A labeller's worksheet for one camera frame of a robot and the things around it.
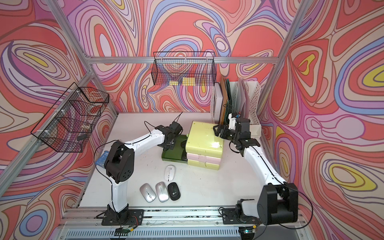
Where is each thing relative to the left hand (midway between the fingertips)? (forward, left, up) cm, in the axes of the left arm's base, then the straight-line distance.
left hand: (168, 145), depth 95 cm
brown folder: (+14, -34, +25) cm, 45 cm away
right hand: (-1, -31, +13) cm, 34 cm away
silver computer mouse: (-28, +8, -4) cm, 30 cm away
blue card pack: (-9, +42, -5) cm, 43 cm away
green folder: (+14, -38, +22) cm, 46 cm away
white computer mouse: (-17, -2, -4) cm, 18 cm away
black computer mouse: (-27, -6, -4) cm, 28 cm away
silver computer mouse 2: (-27, +1, -4) cm, 28 cm away
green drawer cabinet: (-13, -22, +16) cm, 30 cm away
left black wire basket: (-5, +47, +24) cm, 53 cm away
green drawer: (-3, -7, -6) cm, 9 cm away
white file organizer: (+19, -47, +25) cm, 56 cm away
